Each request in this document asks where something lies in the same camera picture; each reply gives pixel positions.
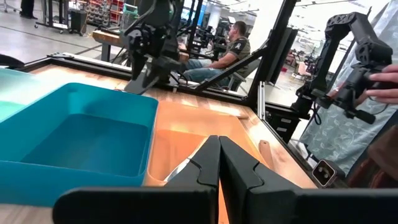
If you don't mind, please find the silver aluminium bracket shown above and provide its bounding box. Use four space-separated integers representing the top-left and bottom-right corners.
257 80 267 121

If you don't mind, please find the teal blue plastic bin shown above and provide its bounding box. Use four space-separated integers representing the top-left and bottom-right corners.
0 82 160 208

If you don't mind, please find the wooden workbench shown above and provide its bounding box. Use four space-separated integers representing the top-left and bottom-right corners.
91 29 133 63

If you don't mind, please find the grey office chair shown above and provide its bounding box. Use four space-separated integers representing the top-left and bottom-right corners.
228 58 262 91

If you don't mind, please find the translucent green plastic bin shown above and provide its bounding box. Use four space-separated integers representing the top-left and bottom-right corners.
0 67 68 123

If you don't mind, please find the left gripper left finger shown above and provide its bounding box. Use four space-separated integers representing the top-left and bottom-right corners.
52 135 221 224

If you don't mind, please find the person's hand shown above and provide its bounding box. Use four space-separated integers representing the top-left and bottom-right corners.
365 64 398 105

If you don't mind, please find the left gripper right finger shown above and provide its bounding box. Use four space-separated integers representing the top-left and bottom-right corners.
220 136 398 224

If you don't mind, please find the translucent orange plastic bin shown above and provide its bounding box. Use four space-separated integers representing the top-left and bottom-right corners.
142 98 271 224

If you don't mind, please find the silver table knife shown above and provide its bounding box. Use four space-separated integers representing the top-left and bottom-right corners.
164 136 208 183

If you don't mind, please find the person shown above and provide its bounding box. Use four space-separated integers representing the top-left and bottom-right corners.
182 20 252 88
298 0 398 189
19 0 36 20

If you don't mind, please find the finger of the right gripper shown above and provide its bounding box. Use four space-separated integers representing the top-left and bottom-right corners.
123 60 161 96
149 57 183 86

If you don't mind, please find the black waste bin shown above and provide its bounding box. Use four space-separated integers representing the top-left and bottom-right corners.
69 9 88 35

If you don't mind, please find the shelving with red boxes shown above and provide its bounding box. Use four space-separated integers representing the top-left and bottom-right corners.
82 0 125 27

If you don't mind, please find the solid brown wooden spoon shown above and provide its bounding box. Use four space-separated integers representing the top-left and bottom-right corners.
258 139 275 170

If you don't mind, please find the black box with square face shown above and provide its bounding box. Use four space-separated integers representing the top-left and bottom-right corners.
312 159 346 189

